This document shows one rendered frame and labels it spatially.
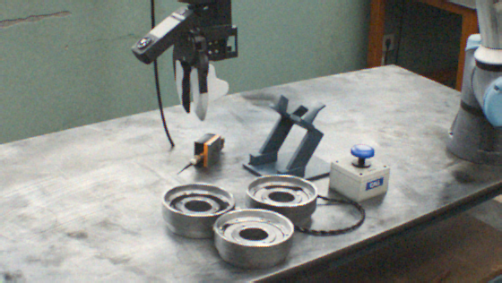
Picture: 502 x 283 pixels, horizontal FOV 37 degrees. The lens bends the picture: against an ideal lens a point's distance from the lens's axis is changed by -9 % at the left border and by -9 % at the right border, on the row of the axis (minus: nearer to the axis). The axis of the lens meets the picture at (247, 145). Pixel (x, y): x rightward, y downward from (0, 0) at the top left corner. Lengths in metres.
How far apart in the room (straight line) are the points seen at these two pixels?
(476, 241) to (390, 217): 0.54
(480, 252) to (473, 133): 0.33
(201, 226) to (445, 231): 0.77
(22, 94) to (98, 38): 0.34
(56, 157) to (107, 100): 1.52
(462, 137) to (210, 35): 0.51
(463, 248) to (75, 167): 0.83
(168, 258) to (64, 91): 1.77
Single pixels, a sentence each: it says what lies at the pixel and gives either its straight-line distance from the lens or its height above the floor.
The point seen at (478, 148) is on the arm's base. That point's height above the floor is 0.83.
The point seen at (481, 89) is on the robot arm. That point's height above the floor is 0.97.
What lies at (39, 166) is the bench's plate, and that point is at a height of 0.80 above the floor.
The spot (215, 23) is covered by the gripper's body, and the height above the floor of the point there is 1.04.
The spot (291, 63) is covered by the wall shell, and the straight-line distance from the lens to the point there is 3.36.
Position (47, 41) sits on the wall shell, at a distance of 2.73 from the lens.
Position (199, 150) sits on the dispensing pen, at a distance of 1.35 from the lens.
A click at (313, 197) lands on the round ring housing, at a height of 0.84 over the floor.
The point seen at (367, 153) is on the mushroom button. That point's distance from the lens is 1.27.
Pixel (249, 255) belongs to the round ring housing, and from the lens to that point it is 1.06.
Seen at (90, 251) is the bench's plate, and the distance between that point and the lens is 1.11.
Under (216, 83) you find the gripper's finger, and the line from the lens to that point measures 1.32.
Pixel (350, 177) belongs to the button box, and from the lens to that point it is 1.27.
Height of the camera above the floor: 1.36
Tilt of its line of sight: 23 degrees down
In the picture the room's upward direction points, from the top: 3 degrees clockwise
